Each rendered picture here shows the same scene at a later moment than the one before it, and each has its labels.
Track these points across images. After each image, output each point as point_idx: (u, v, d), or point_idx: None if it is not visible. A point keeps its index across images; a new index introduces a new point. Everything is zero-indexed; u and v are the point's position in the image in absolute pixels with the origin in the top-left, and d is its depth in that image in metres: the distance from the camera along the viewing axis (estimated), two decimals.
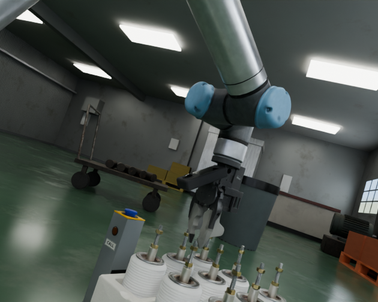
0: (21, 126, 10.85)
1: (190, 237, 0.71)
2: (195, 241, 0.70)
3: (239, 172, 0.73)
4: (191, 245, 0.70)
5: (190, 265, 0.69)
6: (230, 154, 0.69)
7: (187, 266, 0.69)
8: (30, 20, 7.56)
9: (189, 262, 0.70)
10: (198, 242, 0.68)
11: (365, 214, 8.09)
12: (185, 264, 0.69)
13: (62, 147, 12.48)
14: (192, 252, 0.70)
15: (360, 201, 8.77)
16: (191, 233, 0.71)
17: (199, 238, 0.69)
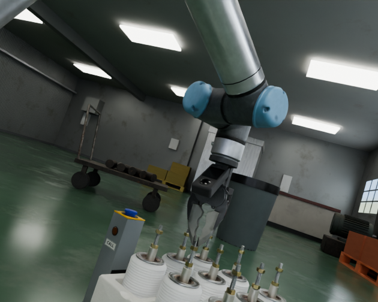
0: (21, 126, 10.85)
1: (194, 239, 0.70)
2: (195, 241, 0.70)
3: (231, 170, 0.75)
4: (191, 245, 0.70)
5: (190, 265, 0.69)
6: (236, 157, 0.70)
7: (187, 266, 0.69)
8: (30, 20, 7.56)
9: (189, 262, 0.70)
10: (197, 241, 0.69)
11: (365, 214, 8.09)
12: (185, 264, 0.69)
13: (62, 147, 12.48)
14: (192, 252, 0.70)
15: (360, 201, 8.77)
16: (195, 235, 0.70)
17: (199, 237, 0.69)
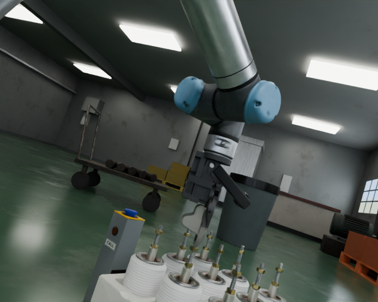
0: (21, 126, 10.85)
1: (198, 242, 0.68)
2: None
3: None
4: (194, 248, 0.69)
5: (191, 264, 0.70)
6: None
7: (192, 266, 0.69)
8: (30, 20, 7.56)
9: (185, 262, 0.69)
10: None
11: (365, 214, 8.09)
12: (191, 266, 0.69)
13: (62, 147, 12.48)
14: (191, 252, 0.70)
15: (360, 201, 8.77)
16: (200, 238, 0.68)
17: None
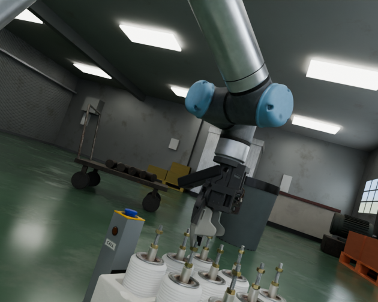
0: (21, 126, 10.85)
1: (197, 239, 0.72)
2: (197, 242, 0.70)
3: (237, 170, 0.68)
4: (194, 248, 0.69)
5: (191, 264, 0.70)
6: (216, 151, 0.69)
7: (192, 266, 0.69)
8: (30, 20, 7.56)
9: (185, 262, 0.69)
10: (191, 240, 0.69)
11: (365, 214, 8.09)
12: (191, 266, 0.69)
13: (62, 147, 12.48)
14: (191, 252, 0.70)
15: (360, 201, 8.77)
16: (198, 236, 0.72)
17: (194, 236, 0.69)
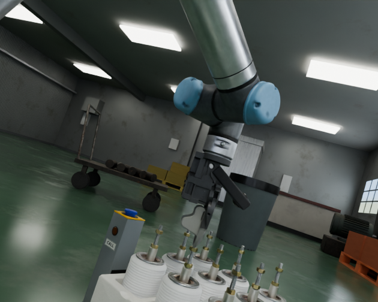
0: (21, 126, 10.85)
1: (198, 242, 0.69)
2: None
3: (200, 160, 0.73)
4: (196, 248, 0.70)
5: (185, 262, 0.70)
6: None
7: (186, 264, 0.70)
8: (30, 20, 7.56)
9: (191, 265, 0.69)
10: None
11: (365, 214, 8.09)
12: (188, 264, 0.70)
13: (62, 147, 12.48)
14: (192, 254, 0.69)
15: (360, 201, 8.77)
16: (199, 238, 0.69)
17: None
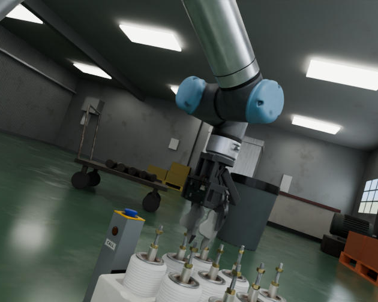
0: (21, 126, 10.85)
1: (203, 244, 0.69)
2: (195, 242, 0.70)
3: (203, 159, 0.69)
4: (197, 248, 0.70)
5: (185, 263, 0.70)
6: None
7: (186, 265, 0.70)
8: (30, 20, 7.56)
9: (191, 265, 0.69)
10: (192, 239, 0.71)
11: (365, 214, 8.09)
12: (189, 265, 0.70)
13: (62, 147, 12.48)
14: (193, 254, 0.69)
15: (360, 201, 8.77)
16: (204, 240, 0.69)
17: (194, 235, 0.71)
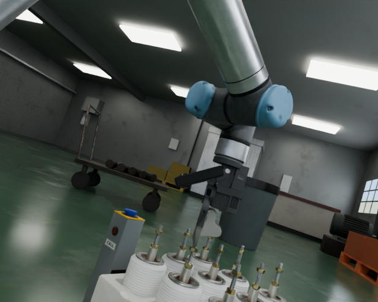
0: (21, 126, 10.85)
1: (194, 239, 0.70)
2: None
3: (240, 171, 0.69)
4: (196, 249, 0.69)
5: (189, 263, 0.70)
6: (221, 152, 0.69)
7: (191, 266, 0.70)
8: (30, 20, 7.56)
9: (186, 264, 0.69)
10: (194, 240, 0.70)
11: (365, 214, 8.09)
12: (191, 266, 0.69)
13: (62, 147, 12.48)
14: (191, 253, 0.69)
15: (360, 201, 8.77)
16: None
17: (195, 236, 0.70)
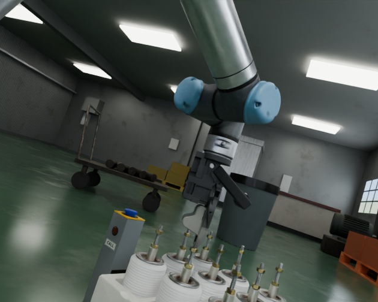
0: (21, 126, 10.85)
1: (199, 242, 0.68)
2: (194, 242, 0.70)
3: None
4: (191, 247, 0.70)
5: (188, 265, 0.69)
6: None
7: (185, 266, 0.69)
8: (30, 20, 7.56)
9: None
10: None
11: (365, 214, 8.09)
12: (185, 265, 0.69)
13: (62, 147, 12.48)
14: (192, 253, 0.70)
15: (360, 201, 8.77)
16: (200, 239, 0.68)
17: None
